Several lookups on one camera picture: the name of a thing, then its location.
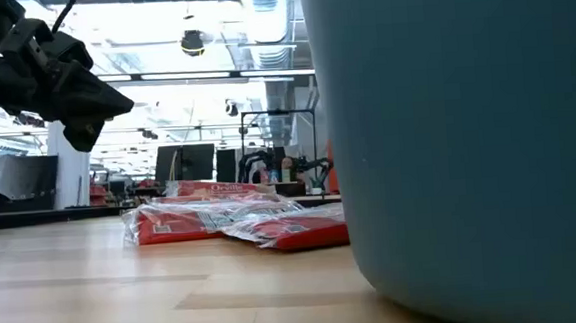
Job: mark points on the black monitor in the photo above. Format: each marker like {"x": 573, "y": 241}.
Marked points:
{"x": 227, "y": 165}
{"x": 193, "y": 162}

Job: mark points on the red background object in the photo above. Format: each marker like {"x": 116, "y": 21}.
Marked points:
{"x": 98, "y": 195}

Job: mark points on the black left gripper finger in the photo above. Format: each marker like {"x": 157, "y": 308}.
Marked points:
{"x": 94, "y": 98}
{"x": 83, "y": 136}

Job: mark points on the black aluminium table frame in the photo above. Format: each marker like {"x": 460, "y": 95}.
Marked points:
{"x": 46, "y": 215}

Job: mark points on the teal plastic basket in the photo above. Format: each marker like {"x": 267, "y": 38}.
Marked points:
{"x": 466, "y": 120}

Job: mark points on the ceiling light strip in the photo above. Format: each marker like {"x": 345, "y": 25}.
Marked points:
{"x": 185, "y": 76}

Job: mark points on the orange cone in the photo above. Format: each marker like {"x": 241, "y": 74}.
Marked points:
{"x": 332, "y": 174}

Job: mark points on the white pillar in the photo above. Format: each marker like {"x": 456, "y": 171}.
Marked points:
{"x": 70, "y": 170}

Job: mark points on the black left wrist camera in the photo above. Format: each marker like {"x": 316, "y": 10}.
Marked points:
{"x": 68, "y": 49}

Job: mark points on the black background box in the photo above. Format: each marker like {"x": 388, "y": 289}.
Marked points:
{"x": 289, "y": 189}

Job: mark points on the grey partition panel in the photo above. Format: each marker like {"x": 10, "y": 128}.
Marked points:
{"x": 18, "y": 178}

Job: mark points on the red popcorn bag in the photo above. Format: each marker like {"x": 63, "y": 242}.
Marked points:
{"x": 172, "y": 228}
{"x": 219, "y": 188}
{"x": 302, "y": 233}

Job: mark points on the black ceiling dome camera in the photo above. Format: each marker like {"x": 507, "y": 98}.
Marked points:
{"x": 192, "y": 39}
{"x": 231, "y": 109}

